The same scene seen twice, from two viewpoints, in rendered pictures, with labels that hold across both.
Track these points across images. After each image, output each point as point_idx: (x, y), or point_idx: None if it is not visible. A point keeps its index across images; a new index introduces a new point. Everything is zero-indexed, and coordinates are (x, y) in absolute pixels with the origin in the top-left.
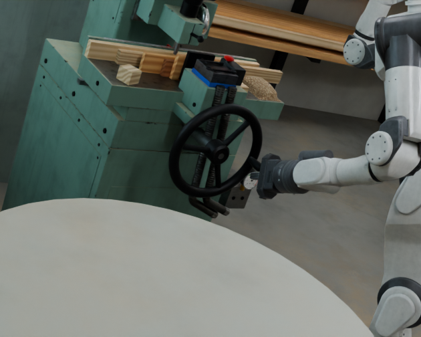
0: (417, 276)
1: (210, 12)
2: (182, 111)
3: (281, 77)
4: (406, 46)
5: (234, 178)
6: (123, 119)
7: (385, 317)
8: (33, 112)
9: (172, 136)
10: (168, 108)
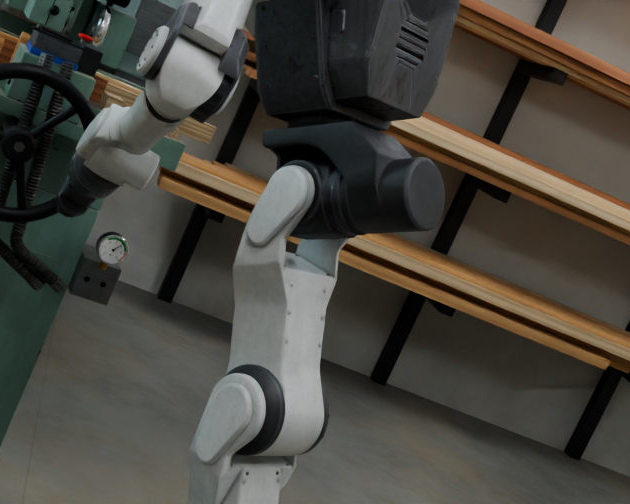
0: (272, 361)
1: (123, 28)
2: None
3: (212, 134)
4: None
5: (50, 201)
6: None
7: (209, 425)
8: None
9: None
10: None
